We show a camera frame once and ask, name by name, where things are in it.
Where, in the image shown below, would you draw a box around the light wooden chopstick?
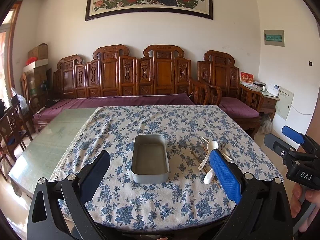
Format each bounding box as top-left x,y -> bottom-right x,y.
192,152 -> 221,188

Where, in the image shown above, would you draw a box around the white plastic fork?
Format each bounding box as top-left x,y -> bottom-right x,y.
203,168 -> 215,185

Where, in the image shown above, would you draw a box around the person's right hand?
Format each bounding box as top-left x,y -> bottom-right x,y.
290,180 -> 319,234

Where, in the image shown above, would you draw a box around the grey fluffy duster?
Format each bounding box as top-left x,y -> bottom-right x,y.
258,114 -> 273,134

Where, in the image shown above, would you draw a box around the white floor distribution box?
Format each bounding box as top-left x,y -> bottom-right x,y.
276,87 -> 294,120

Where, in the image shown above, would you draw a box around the wooden side cabinet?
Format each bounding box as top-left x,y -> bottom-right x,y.
259,93 -> 279,120

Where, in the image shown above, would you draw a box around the purple armchair cushion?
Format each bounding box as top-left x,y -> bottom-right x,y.
219,97 -> 259,119

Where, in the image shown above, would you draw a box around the white router device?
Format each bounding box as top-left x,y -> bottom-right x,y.
266,82 -> 280,97

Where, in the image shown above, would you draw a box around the red gift box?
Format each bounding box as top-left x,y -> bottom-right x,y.
240,72 -> 254,85

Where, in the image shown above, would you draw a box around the blue floral tablecloth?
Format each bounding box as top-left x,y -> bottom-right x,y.
51,106 -> 280,232

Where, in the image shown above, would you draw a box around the carved wooden armchair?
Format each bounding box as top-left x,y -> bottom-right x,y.
197,50 -> 263,138

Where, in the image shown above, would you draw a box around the dark wooden dining chair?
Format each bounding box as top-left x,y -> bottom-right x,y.
1,101 -> 33,163

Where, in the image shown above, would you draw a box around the grey metal tray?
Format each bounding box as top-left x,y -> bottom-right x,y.
131,134 -> 170,184

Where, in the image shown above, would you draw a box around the white plastic bag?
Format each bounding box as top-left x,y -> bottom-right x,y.
10,87 -> 29,115

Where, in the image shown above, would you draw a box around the long carved wooden bench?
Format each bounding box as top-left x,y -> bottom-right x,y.
29,44 -> 210,131

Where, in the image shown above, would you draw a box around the grey wall electrical panel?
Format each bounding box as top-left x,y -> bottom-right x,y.
264,30 -> 285,47

